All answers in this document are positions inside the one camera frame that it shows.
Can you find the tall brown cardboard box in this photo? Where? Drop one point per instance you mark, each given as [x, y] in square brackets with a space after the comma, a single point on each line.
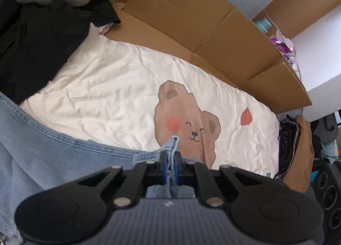
[294, 16]

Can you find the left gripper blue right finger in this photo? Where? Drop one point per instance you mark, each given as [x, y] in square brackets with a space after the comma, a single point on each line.
[178, 167]

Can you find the teal detergent bottle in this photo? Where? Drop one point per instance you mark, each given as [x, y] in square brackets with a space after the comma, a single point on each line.
[264, 25]

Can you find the black garment pile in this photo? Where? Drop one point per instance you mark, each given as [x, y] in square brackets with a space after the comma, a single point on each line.
[37, 40]

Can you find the light blue denim jeans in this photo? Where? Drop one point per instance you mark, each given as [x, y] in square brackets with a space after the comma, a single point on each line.
[35, 158]

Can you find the cream bear print bedsheet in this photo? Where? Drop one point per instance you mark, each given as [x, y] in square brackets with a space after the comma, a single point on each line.
[133, 97]

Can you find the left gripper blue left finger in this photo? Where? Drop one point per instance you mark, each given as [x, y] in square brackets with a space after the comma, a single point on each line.
[165, 164]

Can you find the purple white packaging bag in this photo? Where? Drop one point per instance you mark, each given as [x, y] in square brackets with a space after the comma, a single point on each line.
[285, 47]

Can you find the flattened brown cardboard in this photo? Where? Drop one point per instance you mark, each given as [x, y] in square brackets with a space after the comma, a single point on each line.
[217, 37]

